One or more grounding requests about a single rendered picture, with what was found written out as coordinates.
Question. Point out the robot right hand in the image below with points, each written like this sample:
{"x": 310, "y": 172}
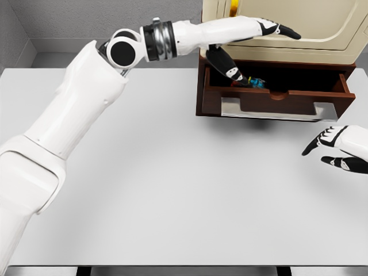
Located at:
{"x": 355, "y": 141}

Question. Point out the small colourful switch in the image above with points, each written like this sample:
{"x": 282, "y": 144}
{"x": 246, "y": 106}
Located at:
{"x": 256, "y": 82}

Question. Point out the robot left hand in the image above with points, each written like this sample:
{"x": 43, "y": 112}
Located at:
{"x": 238, "y": 28}

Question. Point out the beige cabinet with brown base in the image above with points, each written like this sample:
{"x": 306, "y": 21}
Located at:
{"x": 319, "y": 17}

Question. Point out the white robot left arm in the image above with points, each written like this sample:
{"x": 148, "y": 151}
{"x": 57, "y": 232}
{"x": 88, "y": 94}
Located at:
{"x": 72, "y": 115}

